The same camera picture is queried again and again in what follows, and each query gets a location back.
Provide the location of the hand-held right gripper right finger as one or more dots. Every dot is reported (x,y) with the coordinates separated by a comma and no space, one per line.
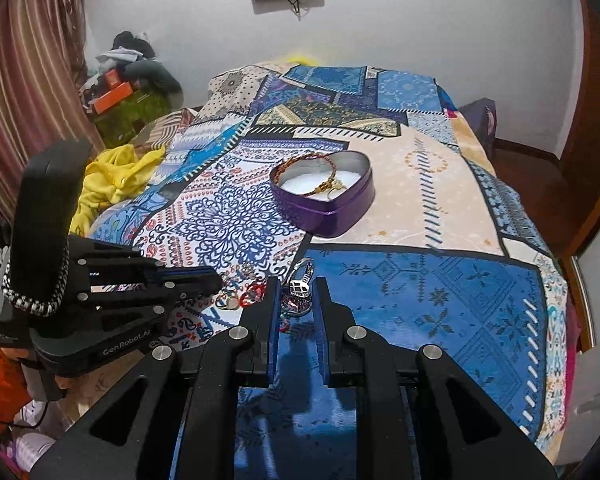
(321,321)

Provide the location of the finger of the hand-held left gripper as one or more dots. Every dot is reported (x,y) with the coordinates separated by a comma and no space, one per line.
(192,273)
(195,288)

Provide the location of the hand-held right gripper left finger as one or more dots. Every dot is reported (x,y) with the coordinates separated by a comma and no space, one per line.
(274,321)

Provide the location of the small metal rings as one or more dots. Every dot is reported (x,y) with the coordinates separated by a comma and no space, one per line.
(226,303)

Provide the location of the purple heart-shaped tin box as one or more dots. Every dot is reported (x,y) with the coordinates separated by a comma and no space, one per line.
(330,221)

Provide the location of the red and gold bangle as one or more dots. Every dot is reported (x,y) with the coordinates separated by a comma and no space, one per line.
(300,160)

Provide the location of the yellow cloth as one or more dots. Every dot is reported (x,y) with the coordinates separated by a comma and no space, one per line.
(110,175)

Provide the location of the blue patchwork printed blanket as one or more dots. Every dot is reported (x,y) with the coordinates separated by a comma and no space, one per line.
(430,310)

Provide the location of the striped curtain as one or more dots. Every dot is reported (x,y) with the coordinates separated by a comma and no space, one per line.
(25,85)

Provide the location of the green box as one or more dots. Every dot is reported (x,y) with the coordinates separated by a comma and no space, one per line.
(130,120)

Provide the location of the orange box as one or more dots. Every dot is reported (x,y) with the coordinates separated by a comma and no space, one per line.
(111,97)

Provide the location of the pile of dark clothes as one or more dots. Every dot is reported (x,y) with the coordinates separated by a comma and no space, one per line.
(150,72)

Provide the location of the white shoes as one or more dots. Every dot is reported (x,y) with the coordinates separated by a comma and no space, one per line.
(27,442)

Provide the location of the yellow fabric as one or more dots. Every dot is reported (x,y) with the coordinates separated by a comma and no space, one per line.
(301,58)

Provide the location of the purple bag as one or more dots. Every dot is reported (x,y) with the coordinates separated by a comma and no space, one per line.
(480,120)

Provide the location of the white cabinet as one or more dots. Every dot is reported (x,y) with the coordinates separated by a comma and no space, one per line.
(592,400)

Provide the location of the brown wooden wardrobe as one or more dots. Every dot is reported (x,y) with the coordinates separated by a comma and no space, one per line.
(597,135)

